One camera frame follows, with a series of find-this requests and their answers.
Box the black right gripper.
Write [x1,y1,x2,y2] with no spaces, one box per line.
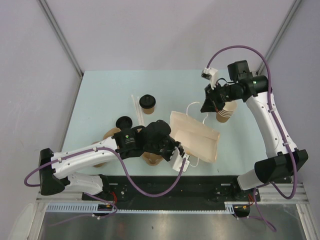
[200,81,242,113]

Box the single pulp cup carrier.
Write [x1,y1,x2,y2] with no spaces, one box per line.
[141,152,163,166]

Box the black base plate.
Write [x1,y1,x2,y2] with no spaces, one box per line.
[95,175,260,202]

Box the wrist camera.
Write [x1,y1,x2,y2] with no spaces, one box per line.
[201,67,219,89]
[169,147,190,173]

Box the brown paper bag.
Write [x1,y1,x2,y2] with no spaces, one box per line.
[169,109,220,163]

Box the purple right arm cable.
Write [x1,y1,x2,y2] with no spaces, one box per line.
[207,44,300,232]

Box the brown pulp cup carrier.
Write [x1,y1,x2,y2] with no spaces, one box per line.
[93,127,121,168]

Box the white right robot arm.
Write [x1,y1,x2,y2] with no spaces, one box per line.
[200,60,309,201]

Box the single brown paper cup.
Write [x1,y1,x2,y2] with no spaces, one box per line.
[140,104,155,115]

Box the aluminium frame rail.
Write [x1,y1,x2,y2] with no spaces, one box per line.
[36,183,311,205]

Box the black plastic cup lid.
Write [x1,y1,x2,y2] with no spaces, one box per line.
[139,94,156,105]

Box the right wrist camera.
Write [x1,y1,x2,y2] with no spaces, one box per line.
[201,67,219,89]

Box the paper wrapped straw two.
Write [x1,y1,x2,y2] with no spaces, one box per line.
[135,96,146,127]

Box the stack of brown paper cups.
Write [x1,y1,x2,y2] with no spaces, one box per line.
[216,100,238,123]

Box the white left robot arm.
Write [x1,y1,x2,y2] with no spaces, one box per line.
[39,120,189,200]

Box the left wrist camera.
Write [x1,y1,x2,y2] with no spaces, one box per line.
[169,147,190,173]

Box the white slotted cable duct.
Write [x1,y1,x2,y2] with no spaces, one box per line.
[46,203,99,213]

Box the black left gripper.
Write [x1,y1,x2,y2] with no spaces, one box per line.
[144,135,184,163]

